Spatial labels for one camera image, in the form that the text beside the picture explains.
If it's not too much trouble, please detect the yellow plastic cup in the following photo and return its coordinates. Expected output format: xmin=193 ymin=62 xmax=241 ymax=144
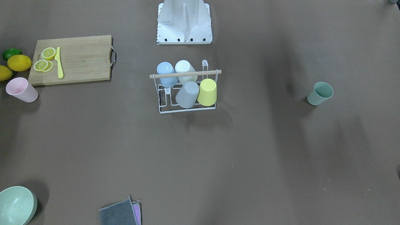
xmin=197 ymin=78 xmax=217 ymax=106

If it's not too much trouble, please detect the lemon slice front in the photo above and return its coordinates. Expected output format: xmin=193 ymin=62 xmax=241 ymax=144
xmin=33 ymin=59 xmax=49 ymax=72

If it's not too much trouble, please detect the lemon slice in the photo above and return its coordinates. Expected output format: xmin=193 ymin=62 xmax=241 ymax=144
xmin=40 ymin=47 xmax=56 ymax=60
xmin=42 ymin=60 xmax=54 ymax=73
xmin=33 ymin=59 xmax=49 ymax=72

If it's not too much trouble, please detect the yellow lemon upper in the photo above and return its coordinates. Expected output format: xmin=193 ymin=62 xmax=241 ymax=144
xmin=7 ymin=54 xmax=32 ymax=72

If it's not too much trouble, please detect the yellow lemon lower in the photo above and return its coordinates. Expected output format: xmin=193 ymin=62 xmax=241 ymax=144
xmin=0 ymin=65 xmax=14 ymax=82

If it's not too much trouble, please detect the lemon slice back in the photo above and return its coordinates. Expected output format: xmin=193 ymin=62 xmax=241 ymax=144
xmin=42 ymin=60 xmax=54 ymax=73

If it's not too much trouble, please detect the yellow lemon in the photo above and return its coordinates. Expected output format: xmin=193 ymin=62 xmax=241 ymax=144
xmin=7 ymin=54 xmax=32 ymax=72
xmin=0 ymin=65 xmax=14 ymax=82

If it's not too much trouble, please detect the grey plastic cup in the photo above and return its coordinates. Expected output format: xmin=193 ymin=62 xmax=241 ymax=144
xmin=175 ymin=81 xmax=199 ymax=109

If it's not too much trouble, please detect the green plastic cup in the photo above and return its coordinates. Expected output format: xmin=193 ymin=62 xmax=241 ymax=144
xmin=307 ymin=82 xmax=334 ymax=106

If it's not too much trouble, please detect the white plastic cup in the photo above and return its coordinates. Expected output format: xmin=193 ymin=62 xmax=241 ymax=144
xmin=175 ymin=60 xmax=198 ymax=84

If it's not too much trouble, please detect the white wire cup rack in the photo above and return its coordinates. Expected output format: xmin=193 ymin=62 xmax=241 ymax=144
xmin=149 ymin=60 xmax=222 ymax=114

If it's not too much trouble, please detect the purple cloth under grey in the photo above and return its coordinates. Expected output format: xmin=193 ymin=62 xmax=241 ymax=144
xmin=132 ymin=201 xmax=142 ymax=225

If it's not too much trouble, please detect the grey folded cloth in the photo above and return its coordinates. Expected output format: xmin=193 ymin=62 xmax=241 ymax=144
xmin=99 ymin=197 xmax=137 ymax=225

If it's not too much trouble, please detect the yellow plastic knife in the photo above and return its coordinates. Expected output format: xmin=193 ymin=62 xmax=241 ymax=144
xmin=54 ymin=47 xmax=64 ymax=79

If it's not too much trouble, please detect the bamboo cutting board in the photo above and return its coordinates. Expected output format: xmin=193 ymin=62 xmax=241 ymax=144
xmin=28 ymin=35 xmax=116 ymax=86

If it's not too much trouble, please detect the light green bowl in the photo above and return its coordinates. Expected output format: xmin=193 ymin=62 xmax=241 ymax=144
xmin=0 ymin=186 xmax=38 ymax=225

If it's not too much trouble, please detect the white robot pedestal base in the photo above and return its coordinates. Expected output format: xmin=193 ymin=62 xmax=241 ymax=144
xmin=156 ymin=0 xmax=213 ymax=45

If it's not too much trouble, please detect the green lime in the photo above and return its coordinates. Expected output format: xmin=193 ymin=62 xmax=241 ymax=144
xmin=2 ymin=47 xmax=22 ymax=61

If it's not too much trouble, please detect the lemon slice top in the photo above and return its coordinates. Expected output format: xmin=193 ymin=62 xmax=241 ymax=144
xmin=40 ymin=47 xmax=56 ymax=60

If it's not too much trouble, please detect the pink plastic cup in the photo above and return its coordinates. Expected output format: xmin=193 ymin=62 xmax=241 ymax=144
xmin=6 ymin=77 xmax=39 ymax=103

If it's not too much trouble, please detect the blue plastic cup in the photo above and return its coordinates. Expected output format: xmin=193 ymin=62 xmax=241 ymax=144
xmin=156 ymin=62 xmax=178 ymax=88

